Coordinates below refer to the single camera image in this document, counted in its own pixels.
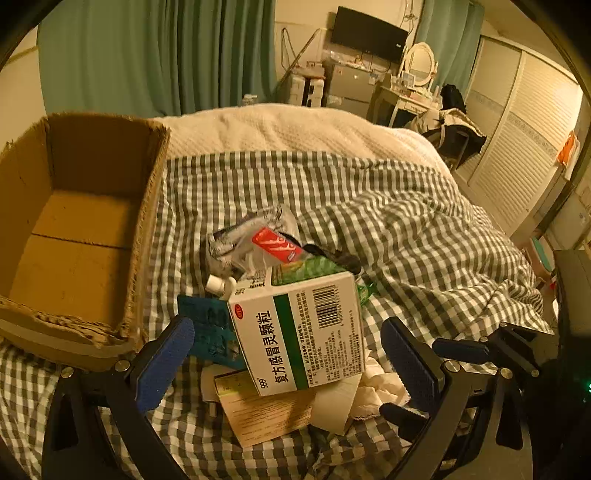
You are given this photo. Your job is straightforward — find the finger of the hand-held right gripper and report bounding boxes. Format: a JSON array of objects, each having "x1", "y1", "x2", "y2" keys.
[
  {"x1": 431, "y1": 320, "x2": 557, "y2": 376},
  {"x1": 379, "y1": 401, "x2": 432, "y2": 444}
]

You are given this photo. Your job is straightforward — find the white dressing table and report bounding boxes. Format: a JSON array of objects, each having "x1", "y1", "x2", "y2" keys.
[{"x1": 369, "y1": 83, "x2": 439, "y2": 130}]

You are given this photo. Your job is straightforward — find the white crumpled tissue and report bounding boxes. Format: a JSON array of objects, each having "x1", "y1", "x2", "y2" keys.
[{"x1": 351, "y1": 357, "x2": 411, "y2": 421}]

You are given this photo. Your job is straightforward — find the beige paper box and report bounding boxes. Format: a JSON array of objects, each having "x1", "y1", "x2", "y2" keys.
[{"x1": 213, "y1": 369, "x2": 319, "y2": 448}]

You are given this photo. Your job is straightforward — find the white louvred wardrobe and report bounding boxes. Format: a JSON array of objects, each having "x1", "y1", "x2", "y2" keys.
[{"x1": 455, "y1": 34, "x2": 585, "y2": 236}]

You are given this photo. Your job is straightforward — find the white and green medicine box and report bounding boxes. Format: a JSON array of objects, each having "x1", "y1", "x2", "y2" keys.
[{"x1": 228, "y1": 271, "x2": 368, "y2": 398}]

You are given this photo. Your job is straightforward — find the black wall television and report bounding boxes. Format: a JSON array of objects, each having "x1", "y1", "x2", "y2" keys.
[{"x1": 331, "y1": 6, "x2": 409, "y2": 64}]

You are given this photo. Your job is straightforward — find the small white bottle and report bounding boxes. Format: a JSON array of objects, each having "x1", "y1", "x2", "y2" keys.
[{"x1": 206, "y1": 274, "x2": 238, "y2": 298}]

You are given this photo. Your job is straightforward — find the red label cola bottle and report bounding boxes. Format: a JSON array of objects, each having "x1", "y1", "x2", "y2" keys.
[{"x1": 252, "y1": 226, "x2": 363, "y2": 277}]

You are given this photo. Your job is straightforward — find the blue blister pack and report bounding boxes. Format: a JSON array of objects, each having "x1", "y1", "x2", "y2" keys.
[{"x1": 178, "y1": 295, "x2": 247, "y2": 370}]

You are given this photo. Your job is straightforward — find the orange hanging bag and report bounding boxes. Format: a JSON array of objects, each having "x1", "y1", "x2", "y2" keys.
[{"x1": 556, "y1": 130, "x2": 581, "y2": 167}]

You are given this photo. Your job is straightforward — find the narrow green curtain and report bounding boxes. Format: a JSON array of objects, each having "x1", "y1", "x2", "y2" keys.
[{"x1": 413, "y1": 0, "x2": 485, "y2": 100}]

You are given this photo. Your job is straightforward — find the grey checked blanket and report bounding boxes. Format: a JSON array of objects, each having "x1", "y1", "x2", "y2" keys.
[{"x1": 0, "y1": 150, "x2": 555, "y2": 480}]

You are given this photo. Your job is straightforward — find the white power adapter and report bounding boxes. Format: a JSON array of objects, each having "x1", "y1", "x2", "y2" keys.
[{"x1": 201, "y1": 364, "x2": 225, "y2": 416}]

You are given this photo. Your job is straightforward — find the green sachet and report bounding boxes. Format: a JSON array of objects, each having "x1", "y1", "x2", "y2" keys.
[{"x1": 272, "y1": 256, "x2": 379, "y2": 308}]

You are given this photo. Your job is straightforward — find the white paper strip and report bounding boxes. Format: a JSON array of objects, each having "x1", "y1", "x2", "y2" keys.
[{"x1": 310, "y1": 374, "x2": 363, "y2": 437}]

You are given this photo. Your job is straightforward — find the cream quilted blanket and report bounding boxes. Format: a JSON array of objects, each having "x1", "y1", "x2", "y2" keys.
[{"x1": 150, "y1": 104, "x2": 455, "y2": 174}]

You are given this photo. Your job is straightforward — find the brown cardboard box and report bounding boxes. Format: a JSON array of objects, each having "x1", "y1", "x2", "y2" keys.
[{"x1": 0, "y1": 112, "x2": 171, "y2": 374}]

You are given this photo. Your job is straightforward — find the white oval mirror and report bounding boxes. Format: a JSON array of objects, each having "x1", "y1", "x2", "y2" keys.
[{"x1": 398, "y1": 42, "x2": 438, "y2": 88}]

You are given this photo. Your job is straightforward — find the grey small fridge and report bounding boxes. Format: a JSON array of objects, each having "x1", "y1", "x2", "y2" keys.
[{"x1": 322, "y1": 58, "x2": 379, "y2": 121}]

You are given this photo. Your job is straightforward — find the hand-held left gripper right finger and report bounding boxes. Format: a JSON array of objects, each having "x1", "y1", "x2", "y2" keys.
[{"x1": 381, "y1": 316, "x2": 532, "y2": 480}]

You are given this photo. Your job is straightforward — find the chair with draped clothes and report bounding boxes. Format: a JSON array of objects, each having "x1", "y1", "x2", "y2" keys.
[{"x1": 411, "y1": 84, "x2": 488, "y2": 171}]

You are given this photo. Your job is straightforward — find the teal stool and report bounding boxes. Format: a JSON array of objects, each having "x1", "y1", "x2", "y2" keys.
[{"x1": 524, "y1": 235, "x2": 557, "y2": 282}]

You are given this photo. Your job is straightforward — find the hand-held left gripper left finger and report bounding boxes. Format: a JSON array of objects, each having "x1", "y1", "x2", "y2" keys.
[{"x1": 41, "y1": 316, "x2": 195, "y2": 480}]

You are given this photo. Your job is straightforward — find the silver foil wrapper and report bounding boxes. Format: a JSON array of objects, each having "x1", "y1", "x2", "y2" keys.
[{"x1": 206, "y1": 205, "x2": 301, "y2": 278}]

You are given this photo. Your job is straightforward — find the wide green curtain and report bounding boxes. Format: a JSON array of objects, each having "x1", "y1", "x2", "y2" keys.
[{"x1": 37, "y1": 0, "x2": 278, "y2": 118}]

